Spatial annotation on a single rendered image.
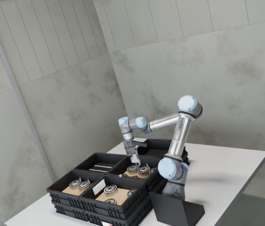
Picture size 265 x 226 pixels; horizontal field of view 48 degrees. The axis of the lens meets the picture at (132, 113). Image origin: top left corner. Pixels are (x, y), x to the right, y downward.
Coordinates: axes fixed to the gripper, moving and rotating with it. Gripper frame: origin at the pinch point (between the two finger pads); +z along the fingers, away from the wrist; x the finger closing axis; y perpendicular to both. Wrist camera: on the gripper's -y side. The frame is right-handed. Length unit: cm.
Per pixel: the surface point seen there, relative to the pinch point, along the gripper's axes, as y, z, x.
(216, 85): -120, -17, -134
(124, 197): 18.2, 18.2, 7.7
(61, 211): 70, 25, -19
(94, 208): 39.9, 16.6, 12.5
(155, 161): -12.4, 8.1, -15.2
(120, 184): 18.6, 12.4, -4.4
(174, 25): -96, -99, -154
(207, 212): -31, 35, 33
